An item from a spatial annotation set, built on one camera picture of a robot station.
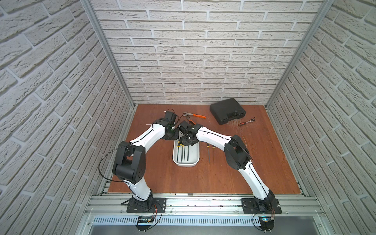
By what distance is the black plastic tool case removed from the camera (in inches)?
42.6

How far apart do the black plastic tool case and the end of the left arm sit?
388mm

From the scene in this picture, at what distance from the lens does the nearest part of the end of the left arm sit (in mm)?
666
